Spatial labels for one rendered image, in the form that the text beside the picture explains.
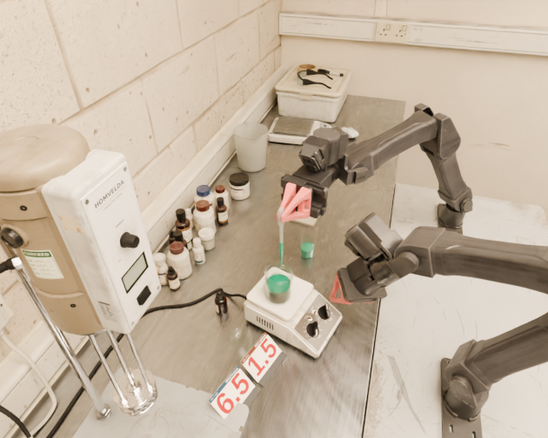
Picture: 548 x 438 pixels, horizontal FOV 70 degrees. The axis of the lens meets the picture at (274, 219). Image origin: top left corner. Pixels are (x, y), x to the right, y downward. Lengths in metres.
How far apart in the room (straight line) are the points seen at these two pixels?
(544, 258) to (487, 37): 1.57
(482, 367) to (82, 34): 0.97
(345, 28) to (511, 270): 1.63
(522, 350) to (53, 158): 0.68
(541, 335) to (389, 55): 1.67
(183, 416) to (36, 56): 0.72
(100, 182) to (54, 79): 0.51
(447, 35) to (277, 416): 1.74
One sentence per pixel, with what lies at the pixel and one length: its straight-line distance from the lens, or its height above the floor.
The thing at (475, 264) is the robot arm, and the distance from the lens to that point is 0.66.
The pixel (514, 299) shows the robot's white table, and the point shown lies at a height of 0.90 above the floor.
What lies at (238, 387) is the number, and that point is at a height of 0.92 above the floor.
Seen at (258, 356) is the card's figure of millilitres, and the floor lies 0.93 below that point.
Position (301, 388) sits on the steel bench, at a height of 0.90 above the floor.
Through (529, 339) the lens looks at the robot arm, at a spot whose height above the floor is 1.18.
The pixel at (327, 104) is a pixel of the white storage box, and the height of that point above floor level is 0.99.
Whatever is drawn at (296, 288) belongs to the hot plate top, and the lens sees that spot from 0.93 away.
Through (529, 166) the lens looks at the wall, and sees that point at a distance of 2.44.
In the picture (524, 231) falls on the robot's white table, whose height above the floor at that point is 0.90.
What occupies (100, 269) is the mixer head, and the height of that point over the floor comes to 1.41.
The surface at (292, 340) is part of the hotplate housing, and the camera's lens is 0.91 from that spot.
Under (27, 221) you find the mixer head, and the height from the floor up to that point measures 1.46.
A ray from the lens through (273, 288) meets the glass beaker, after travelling 0.85.
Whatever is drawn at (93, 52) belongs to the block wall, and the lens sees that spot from 0.96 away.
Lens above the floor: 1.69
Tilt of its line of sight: 39 degrees down
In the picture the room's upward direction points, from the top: straight up
